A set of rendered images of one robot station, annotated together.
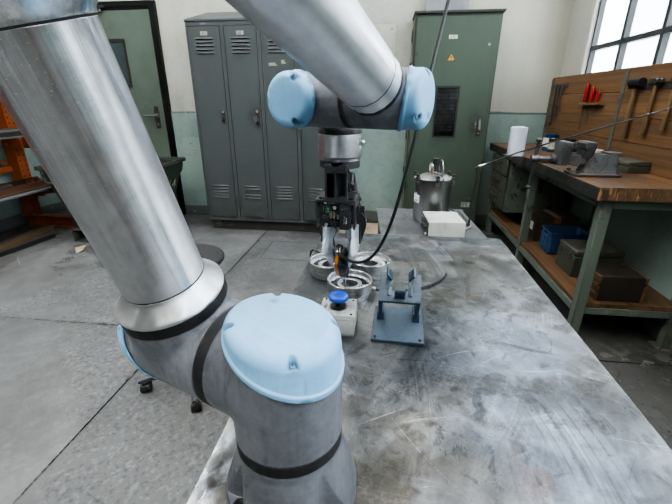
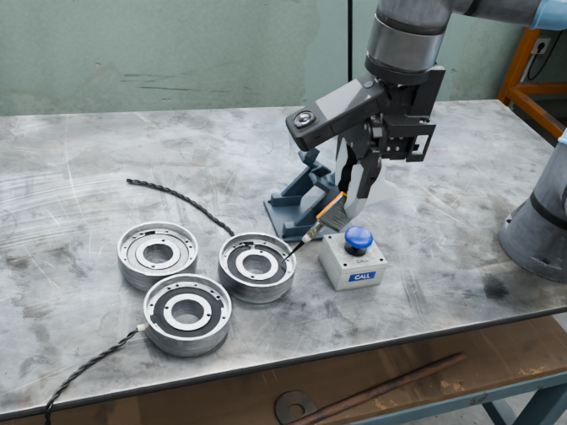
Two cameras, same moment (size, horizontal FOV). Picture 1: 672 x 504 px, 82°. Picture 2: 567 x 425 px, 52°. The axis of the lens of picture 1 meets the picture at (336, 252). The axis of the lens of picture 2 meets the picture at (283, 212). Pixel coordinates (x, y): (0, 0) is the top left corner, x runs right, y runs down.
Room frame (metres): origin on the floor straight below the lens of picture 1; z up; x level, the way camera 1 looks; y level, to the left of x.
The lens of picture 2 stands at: (1.10, 0.46, 1.38)
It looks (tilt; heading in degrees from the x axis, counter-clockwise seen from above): 39 degrees down; 237
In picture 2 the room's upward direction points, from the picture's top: 11 degrees clockwise
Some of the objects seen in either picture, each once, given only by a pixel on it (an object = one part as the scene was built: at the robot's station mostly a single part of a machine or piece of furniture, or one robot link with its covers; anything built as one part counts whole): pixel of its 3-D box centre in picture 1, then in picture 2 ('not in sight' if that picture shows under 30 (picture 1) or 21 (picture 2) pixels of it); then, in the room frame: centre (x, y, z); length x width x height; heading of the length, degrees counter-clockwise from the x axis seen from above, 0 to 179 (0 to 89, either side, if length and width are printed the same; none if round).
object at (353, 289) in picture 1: (349, 286); (256, 268); (0.81, -0.03, 0.82); 0.10 x 0.10 x 0.04
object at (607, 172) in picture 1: (553, 180); not in sight; (2.70, -1.53, 0.71); 2.01 x 0.82 x 1.41; 173
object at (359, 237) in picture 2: (338, 304); (356, 245); (0.67, 0.00, 0.85); 0.04 x 0.04 x 0.05
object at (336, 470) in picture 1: (291, 454); (557, 226); (0.33, 0.05, 0.85); 0.15 x 0.15 x 0.10
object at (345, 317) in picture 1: (337, 316); (355, 259); (0.67, 0.00, 0.82); 0.08 x 0.07 x 0.05; 173
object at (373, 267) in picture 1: (370, 266); (158, 257); (0.93, -0.09, 0.82); 0.10 x 0.10 x 0.04
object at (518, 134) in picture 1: (516, 141); not in sight; (2.82, -1.28, 0.96); 0.12 x 0.11 x 0.20; 83
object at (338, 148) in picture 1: (341, 147); (402, 40); (0.69, -0.01, 1.15); 0.08 x 0.08 x 0.05
